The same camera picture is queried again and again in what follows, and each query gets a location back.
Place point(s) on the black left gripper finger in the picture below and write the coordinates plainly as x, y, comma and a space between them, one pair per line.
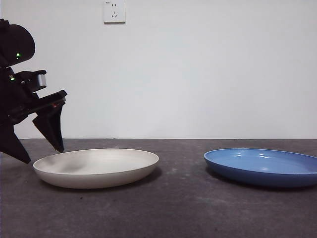
50, 126
10, 141

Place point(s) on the white round plate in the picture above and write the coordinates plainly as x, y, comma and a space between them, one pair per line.
104, 173

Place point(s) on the blue round plate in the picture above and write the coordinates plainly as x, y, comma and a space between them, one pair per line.
260, 177

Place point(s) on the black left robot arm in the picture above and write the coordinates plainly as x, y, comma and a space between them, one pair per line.
17, 39

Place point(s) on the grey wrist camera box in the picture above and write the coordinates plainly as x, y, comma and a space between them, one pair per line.
37, 80

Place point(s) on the white wall socket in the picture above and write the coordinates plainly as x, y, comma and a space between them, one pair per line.
114, 12

